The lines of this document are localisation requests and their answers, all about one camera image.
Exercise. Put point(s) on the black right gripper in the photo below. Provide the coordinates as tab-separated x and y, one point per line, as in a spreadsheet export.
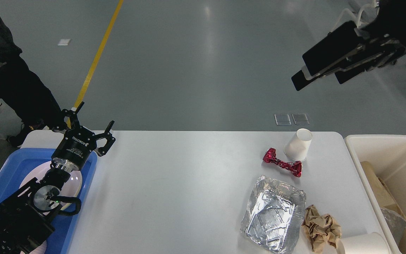
348	51

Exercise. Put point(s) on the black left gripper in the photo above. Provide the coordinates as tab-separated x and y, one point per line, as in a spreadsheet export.
78	141

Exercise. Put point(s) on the pink plate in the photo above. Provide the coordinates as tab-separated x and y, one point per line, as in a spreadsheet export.
70	189

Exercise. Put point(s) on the brown paper bag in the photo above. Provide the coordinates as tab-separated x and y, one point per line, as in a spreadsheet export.
380	190

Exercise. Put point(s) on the brown paper ball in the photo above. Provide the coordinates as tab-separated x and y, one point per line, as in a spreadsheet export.
320	229

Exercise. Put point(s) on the white paper roll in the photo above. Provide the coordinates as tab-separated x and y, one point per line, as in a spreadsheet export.
372	243

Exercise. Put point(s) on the foil sheet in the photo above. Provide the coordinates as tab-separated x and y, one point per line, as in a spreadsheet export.
396	223

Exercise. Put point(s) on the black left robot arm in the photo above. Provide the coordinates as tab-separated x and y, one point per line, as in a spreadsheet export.
56	176

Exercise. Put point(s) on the white chair on wheels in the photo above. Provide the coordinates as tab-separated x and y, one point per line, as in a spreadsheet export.
362	13

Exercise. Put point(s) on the blue plastic tray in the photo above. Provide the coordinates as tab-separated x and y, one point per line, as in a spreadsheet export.
13	171

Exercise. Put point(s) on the white floor label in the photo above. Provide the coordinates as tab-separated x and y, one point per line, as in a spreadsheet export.
64	42

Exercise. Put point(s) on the floor socket plates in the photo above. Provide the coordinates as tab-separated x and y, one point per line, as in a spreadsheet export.
289	119

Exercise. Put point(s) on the person in black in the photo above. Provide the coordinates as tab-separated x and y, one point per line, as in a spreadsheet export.
24	92

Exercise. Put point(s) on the beige waste bin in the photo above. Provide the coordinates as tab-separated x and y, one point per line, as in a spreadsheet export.
387	155

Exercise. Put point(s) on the white paper cup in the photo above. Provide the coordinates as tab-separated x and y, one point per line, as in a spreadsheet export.
297	148

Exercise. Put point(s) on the red foil wrapper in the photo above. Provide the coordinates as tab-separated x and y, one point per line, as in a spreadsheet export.
294	167

